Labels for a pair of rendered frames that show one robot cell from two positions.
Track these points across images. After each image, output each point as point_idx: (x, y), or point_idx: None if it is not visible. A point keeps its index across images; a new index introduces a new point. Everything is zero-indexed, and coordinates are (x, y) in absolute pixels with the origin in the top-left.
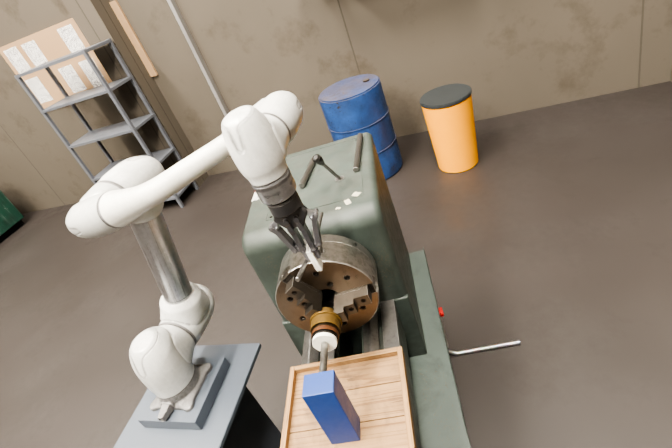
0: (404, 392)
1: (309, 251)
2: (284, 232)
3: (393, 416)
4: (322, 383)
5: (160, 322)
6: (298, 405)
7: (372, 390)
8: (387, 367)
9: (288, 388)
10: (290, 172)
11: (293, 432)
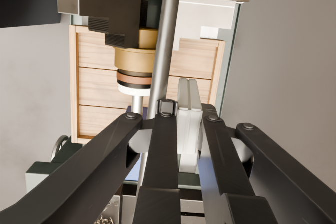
0: (212, 101)
1: (188, 151)
2: (85, 199)
3: None
4: (138, 169)
5: None
6: (86, 76)
7: (176, 82)
8: (199, 58)
9: (70, 58)
10: None
11: (83, 104)
